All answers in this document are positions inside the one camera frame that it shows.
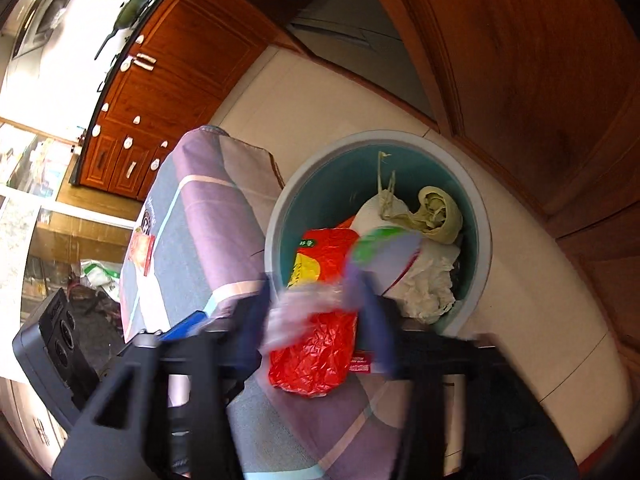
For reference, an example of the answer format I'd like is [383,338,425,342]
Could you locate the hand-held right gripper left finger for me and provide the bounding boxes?
[52,280,273,480]

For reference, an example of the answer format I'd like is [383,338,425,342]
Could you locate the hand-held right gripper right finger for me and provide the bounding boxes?
[357,272,581,480]

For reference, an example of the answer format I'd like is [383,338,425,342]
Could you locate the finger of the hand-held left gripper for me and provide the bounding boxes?
[162,310,208,341]

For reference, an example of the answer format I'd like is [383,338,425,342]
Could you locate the clear plastic bag red print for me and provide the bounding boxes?
[262,280,351,353]

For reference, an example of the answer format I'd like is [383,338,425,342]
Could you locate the white purple plastic wrapper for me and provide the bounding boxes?
[345,226,426,306]

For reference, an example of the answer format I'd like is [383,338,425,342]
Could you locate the white paper napkin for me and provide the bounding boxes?
[351,192,463,261]

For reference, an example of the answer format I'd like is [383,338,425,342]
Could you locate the grey round trash bin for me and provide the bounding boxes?
[264,130,492,376]

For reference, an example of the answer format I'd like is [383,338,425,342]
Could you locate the table with checked cloth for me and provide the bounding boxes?
[119,126,416,480]

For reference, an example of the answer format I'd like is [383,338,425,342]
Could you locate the bread in clear packet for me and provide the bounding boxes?
[127,227,157,277]

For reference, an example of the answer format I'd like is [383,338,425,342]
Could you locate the green white plastic bag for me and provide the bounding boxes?
[80,259,123,306]

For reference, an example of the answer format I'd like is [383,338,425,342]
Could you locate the glass sliding door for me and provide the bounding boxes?
[0,187,143,321]

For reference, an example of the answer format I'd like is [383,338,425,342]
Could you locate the wooden drawer cabinet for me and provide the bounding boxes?
[70,105,173,201]

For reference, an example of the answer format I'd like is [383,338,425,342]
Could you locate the wooden kitchen cabinet doors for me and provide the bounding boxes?
[95,0,301,146]

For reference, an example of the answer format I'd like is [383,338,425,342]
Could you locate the tall wooden cabinet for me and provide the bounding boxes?
[355,0,640,311]

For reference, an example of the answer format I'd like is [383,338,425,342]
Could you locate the built-in black oven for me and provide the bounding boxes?
[287,0,441,123]

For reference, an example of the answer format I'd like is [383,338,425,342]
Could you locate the green frying pan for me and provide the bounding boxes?
[94,0,153,61]

